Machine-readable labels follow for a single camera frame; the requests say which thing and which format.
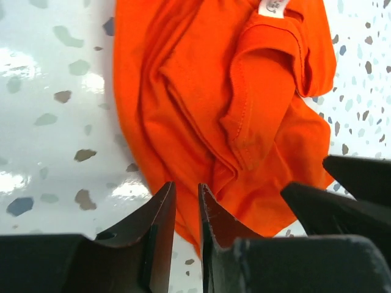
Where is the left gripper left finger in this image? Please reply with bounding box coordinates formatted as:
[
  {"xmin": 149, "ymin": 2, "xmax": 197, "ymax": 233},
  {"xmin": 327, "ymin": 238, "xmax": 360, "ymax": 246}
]
[{"xmin": 61, "ymin": 182, "xmax": 176, "ymax": 292}]

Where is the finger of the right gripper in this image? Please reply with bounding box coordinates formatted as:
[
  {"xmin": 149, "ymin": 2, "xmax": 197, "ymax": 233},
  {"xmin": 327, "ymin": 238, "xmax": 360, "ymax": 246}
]
[
  {"xmin": 323, "ymin": 155, "xmax": 390, "ymax": 208},
  {"xmin": 280, "ymin": 183, "xmax": 390, "ymax": 241}
]

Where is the orange t shirt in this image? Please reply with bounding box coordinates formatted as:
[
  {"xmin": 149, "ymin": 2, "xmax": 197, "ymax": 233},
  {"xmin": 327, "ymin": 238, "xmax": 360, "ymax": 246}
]
[{"xmin": 114, "ymin": 1, "xmax": 336, "ymax": 250}]

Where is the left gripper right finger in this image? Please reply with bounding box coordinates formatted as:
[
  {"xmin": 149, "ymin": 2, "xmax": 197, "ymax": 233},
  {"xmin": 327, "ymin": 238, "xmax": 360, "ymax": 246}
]
[{"xmin": 198, "ymin": 184, "xmax": 262, "ymax": 292}]

